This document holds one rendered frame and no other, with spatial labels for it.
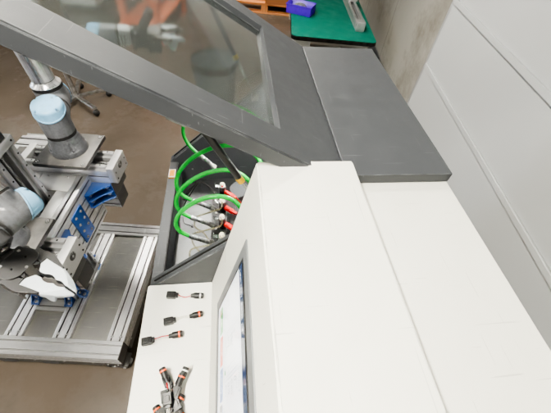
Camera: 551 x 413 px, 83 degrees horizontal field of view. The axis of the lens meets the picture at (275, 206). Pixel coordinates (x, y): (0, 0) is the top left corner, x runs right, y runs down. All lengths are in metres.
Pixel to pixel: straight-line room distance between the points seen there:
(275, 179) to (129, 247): 1.71
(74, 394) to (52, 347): 0.30
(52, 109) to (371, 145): 1.20
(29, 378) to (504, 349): 2.21
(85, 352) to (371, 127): 1.76
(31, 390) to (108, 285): 0.63
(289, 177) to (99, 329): 1.61
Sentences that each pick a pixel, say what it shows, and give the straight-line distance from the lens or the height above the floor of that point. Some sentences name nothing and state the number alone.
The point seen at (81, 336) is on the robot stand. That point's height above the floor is 0.21.
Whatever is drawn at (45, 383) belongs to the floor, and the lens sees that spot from 2.32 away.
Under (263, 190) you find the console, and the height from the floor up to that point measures 1.55.
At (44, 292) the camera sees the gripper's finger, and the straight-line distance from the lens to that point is 0.75.
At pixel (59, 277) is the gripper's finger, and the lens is 0.76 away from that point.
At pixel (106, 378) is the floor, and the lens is 2.20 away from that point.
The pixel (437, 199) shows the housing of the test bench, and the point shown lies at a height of 1.47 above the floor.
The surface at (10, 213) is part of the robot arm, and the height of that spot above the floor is 1.38.
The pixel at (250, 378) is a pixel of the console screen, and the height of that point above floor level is 1.43.
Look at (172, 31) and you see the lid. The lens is 0.86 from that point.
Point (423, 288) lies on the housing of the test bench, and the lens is 0.70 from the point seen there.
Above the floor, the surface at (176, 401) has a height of 1.01.
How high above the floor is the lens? 2.02
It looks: 50 degrees down
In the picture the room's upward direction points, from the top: 7 degrees clockwise
